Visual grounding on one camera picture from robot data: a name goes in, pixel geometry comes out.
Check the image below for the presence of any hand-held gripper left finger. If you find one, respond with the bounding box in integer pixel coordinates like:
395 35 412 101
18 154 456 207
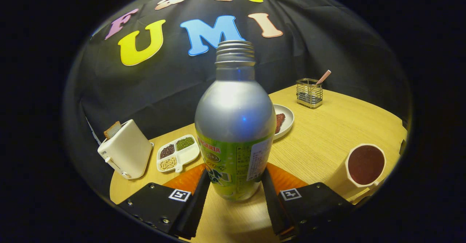
118 163 212 240

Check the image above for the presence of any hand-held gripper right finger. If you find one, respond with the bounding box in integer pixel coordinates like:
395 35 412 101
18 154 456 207
261 162 355 242

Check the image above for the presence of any silver green juice bottle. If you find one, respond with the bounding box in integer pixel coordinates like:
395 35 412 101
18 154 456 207
194 40 277 202

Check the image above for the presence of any beige cup with handle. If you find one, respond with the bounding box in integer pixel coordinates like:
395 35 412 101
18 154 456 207
333 143 387 204

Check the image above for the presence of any white divided dish of beans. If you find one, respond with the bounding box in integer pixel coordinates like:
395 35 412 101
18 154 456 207
157 135 201 174

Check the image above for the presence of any white plate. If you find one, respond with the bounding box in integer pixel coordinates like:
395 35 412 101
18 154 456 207
273 104 295 140

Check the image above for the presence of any wooden table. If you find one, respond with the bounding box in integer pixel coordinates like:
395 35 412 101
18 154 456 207
109 85 408 243

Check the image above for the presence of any white toaster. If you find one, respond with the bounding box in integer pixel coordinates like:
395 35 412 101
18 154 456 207
97 119 154 180

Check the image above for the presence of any bread slice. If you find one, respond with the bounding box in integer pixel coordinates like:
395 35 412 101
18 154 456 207
103 121 122 139

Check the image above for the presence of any pink striped straw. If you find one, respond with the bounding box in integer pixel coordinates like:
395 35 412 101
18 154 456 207
315 69 332 85

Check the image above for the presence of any black backdrop cloth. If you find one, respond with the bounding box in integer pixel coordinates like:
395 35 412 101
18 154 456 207
64 0 412 200

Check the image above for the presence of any metal wire holder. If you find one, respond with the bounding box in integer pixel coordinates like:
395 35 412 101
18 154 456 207
296 78 324 109

